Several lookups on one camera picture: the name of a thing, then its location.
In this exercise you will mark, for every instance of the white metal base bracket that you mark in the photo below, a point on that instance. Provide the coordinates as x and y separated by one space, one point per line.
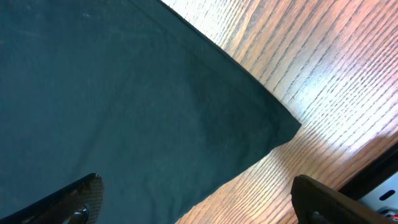
383 199

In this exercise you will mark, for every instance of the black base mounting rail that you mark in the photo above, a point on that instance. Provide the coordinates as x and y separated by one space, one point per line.
372 175

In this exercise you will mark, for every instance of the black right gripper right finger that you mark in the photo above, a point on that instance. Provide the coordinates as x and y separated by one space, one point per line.
314 202

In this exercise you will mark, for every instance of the black t-shirt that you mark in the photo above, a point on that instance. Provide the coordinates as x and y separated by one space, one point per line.
128 90

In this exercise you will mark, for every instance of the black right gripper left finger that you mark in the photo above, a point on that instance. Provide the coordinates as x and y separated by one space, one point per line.
78 202

